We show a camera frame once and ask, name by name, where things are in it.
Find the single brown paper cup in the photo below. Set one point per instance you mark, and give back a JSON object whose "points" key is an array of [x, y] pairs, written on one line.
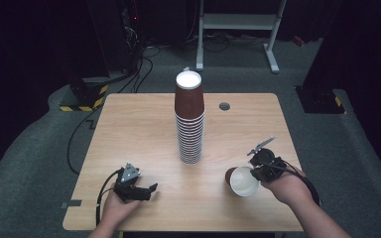
{"points": [[243, 181]]}

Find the grey table grommet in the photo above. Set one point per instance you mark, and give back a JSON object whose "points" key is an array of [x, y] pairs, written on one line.
{"points": [[224, 106]]}

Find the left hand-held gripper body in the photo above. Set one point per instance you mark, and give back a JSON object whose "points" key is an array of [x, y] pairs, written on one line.
{"points": [[127, 181]]}

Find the grey tape strip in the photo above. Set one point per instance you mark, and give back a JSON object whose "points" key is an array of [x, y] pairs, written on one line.
{"points": [[72, 203]]}

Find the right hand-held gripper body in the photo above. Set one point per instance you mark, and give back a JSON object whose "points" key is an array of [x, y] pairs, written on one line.
{"points": [[267, 163]]}

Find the black computer tower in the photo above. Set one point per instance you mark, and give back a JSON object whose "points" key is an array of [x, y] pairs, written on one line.
{"points": [[119, 36]]}

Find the stack of brown paper cups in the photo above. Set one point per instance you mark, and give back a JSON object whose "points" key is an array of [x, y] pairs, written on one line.
{"points": [[190, 122]]}

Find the white metal stand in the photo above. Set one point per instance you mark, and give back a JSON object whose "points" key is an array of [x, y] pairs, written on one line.
{"points": [[238, 21]]}

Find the black yellow striped base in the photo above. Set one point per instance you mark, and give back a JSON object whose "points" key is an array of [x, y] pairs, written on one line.
{"points": [[86, 97], [320, 100]]}

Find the small red object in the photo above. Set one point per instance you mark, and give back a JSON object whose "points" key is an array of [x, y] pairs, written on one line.
{"points": [[298, 41]]}

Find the person's right hand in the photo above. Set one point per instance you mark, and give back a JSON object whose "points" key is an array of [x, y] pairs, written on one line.
{"points": [[286, 188]]}

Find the person's left hand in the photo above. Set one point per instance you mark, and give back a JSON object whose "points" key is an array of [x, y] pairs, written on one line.
{"points": [[117, 210]]}

